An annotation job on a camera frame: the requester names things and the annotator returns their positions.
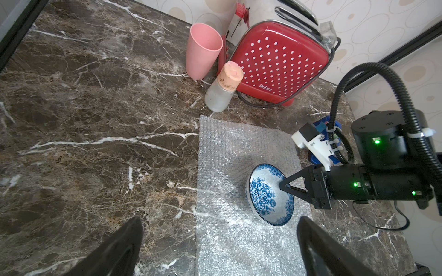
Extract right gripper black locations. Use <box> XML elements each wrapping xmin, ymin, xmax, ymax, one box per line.
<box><xmin>279</xmin><ymin>165</ymin><xmax>332</xmax><ymax>210</ymax></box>

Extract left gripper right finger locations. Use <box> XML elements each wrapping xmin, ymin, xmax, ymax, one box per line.
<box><xmin>297</xmin><ymin>216</ymin><xmax>375</xmax><ymax>276</ymax></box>

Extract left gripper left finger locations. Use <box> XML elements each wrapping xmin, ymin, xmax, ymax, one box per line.
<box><xmin>65</xmin><ymin>216</ymin><xmax>143</xmax><ymax>276</ymax></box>

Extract blue white porcelain bowl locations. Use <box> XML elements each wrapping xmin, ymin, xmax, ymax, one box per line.
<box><xmin>246</xmin><ymin>163</ymin><xmax>294</xmax><ymax>227</ymax></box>

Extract clear bubble wrap sheet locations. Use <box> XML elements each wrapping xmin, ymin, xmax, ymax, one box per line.
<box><xmin>195</xmin><ymin>116</ymin><xmax>311</xmax><ymax>276</ymax></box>

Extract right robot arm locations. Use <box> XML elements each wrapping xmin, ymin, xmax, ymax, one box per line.
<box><xmin>279</xmin><ymin>62</ymin><xmax>442</xmax><ymax>209</ymax></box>

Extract red polka dot toaster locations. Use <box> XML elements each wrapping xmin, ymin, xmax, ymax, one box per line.
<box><xmin>218</xmin><ymin>1</ymin><xmax>341</xmax><ymax>107</ymax></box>

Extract pink plastic cup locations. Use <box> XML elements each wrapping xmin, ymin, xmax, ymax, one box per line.
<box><xmin>185</xmin><ymin>23</ymin><xmax>224</xmax><ymax>80</ymax></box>

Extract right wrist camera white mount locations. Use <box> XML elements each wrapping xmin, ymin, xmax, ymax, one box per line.
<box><xmin>291</xmin><ymin>123</ymin><xmax>343</xmax><ymax>171</ymax></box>

